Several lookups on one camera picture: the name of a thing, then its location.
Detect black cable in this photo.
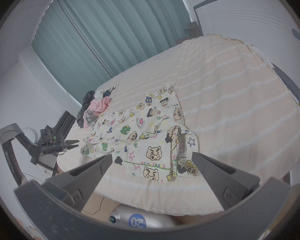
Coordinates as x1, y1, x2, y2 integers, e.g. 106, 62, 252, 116
80, 196, 106, 215

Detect black garment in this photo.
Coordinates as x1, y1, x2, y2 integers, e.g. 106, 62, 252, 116
76, 90, 97, 129

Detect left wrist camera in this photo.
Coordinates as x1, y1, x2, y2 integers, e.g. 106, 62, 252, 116
39, 125, 56, 142

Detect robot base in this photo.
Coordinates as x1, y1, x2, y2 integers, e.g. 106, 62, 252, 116
107, 206, 177, 229

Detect white printed pyjama trousers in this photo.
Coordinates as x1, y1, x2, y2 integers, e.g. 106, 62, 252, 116
80, 83, 198, 183

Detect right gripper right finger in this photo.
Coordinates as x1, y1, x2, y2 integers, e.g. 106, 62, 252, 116
192, 152, 260, 211

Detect black ribbed panel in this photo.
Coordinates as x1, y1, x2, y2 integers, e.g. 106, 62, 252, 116
54, 111, 75, 137

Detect white garment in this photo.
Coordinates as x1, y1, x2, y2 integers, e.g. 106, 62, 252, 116
94, 85, 118, 99

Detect wooden bedside table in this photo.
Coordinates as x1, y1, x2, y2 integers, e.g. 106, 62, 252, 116
177, 21, 201, 45

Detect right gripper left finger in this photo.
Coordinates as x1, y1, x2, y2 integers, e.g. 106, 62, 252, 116
44, 154, 113, 211

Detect bed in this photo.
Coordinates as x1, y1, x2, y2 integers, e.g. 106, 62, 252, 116
56, 0, 300, 216

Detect blue-green curtain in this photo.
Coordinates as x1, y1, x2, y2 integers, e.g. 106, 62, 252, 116
31, 0, 190, 105

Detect pink garment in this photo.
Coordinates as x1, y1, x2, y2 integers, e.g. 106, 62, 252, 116
87, 96, 111, 117

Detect grey knitted garment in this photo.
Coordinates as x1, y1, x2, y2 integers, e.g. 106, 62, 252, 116
84, 109, 100, 127

